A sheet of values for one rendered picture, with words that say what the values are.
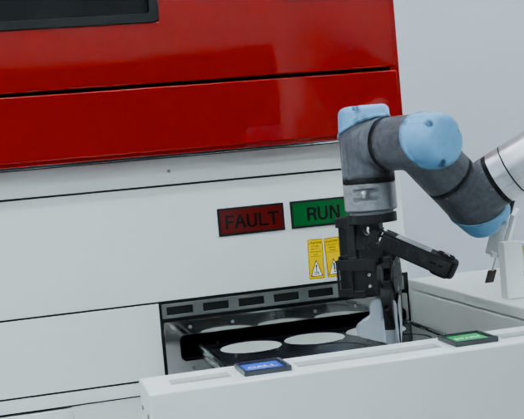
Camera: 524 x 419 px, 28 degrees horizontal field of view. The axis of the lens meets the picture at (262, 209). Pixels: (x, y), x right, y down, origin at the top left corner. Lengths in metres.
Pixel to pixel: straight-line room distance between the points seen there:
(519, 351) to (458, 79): 2.35
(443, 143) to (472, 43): 2.23
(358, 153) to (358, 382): 0.38
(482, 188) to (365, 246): 0.19
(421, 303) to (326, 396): 0.66
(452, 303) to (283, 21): 0.55
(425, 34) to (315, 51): 1.77
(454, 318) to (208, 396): 0.65
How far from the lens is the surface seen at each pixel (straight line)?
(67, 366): 1.79
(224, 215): 1.79
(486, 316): 1.61
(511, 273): 1.58
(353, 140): 1.46
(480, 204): 1.46
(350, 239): 1.49
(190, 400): 1.17
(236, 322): 1.80
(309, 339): 1.73
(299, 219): 1.82
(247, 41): 1.76
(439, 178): 1.42
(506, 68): 3.65
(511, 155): 1.44
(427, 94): 3.52
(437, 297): 1.78
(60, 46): 1.72
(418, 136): 1.37
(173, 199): 1.78
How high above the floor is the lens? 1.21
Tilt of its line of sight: 3 degrees down
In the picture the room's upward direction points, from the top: 5 degrees counter-clockwise
